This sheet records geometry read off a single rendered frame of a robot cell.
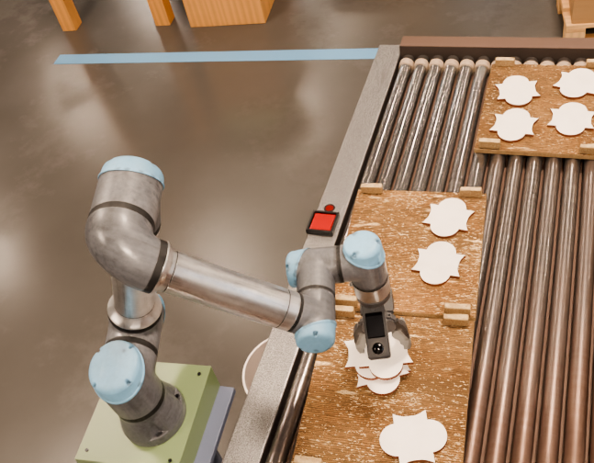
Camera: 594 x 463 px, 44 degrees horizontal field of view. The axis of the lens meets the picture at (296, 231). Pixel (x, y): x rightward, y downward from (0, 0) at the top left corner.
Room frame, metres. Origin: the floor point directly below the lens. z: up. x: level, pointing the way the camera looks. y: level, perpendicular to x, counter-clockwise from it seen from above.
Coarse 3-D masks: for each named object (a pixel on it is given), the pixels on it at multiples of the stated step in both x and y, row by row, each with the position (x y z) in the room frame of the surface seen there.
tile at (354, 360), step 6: (348, 342) 0.99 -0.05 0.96; (348, 348) 0.98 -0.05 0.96; (354, 348) 0.97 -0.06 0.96; (354, 354) 0.96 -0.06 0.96; (360, 354) 0.95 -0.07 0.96; (348, 360) 0.95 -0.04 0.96; (354, 360) 0.94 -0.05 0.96; (360, 360) 0.94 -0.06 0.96; (348, 366) 0.93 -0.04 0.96; (354, 366) 0.93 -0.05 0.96; (360, 372) 0.91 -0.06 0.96; (366, 372) 0.90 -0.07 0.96; (366, 378) 0.89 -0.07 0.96; (372, 378) 0.89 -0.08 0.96
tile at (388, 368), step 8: (392, 344) 0.95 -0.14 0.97; (400, 344) 0.94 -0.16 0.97; (392, 352) 0.93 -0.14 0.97; (400, 352) 0.92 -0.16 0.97; (368, 360) 0.93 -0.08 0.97; (376, 360) 0.92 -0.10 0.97; (384, 360) 0.92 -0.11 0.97; (392, 360) 0.91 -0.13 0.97; (400, 360) 0.90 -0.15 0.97; (408, 360) 0.90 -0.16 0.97; (376, 368) 0.90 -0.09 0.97; (384, 368) 0.89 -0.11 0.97; (392, 368) 0.89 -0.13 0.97; (400, 368) 0.88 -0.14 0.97; (376, 376) 0.88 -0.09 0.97; (384, 376) 0.88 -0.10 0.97; (392, 376) 0.87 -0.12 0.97
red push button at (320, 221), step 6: (318, 216) 1.45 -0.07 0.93; (324, 216) 1.44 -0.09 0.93; (330, 216) 1.44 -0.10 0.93; (312, 222) 1.43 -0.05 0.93; (318, 222) 1.42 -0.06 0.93; (324, 222) 1.42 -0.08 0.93; (330, 222) 1.41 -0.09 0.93; (312, 228) 1.41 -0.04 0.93; (318, 228) 1.40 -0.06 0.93; (324, 228) 1.40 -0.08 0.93; (330, 228) 1.39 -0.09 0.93
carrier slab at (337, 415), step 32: (352, 320) 1.07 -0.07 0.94; (416, 320) 1.02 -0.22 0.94; (416, 352) 0.94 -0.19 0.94; (448, 352) 0.92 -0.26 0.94; (320, 384) 0.92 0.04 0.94; (352, 384) 0.90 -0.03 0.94; (416, 384) 0.86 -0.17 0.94; (448, 384) 0.84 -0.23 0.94; (320, 416) 0.84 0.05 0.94; (352, 416) 0.82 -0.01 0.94; (384, 416) 0.80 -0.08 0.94; (448, 416) 0.77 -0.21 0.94; (320, 448) 0.77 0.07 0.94; (352, 448) 0.75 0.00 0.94; (448, 448) 0.70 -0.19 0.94
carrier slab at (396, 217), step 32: (384, 192) 1.47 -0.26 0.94; (416, 192) 1.43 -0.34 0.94; (448, 192) 1.40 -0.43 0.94; (352, 224) 1.38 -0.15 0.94; (384, 224) 1.35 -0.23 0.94; (416, 224) 1.32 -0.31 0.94; (480, 224) 1.26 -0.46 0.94; (416, 256) 1.21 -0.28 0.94; (480, 256) 1.16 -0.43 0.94; (352, 288) 1.16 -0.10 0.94; (416, 288) 1.11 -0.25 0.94; (448, 288) 1.09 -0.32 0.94
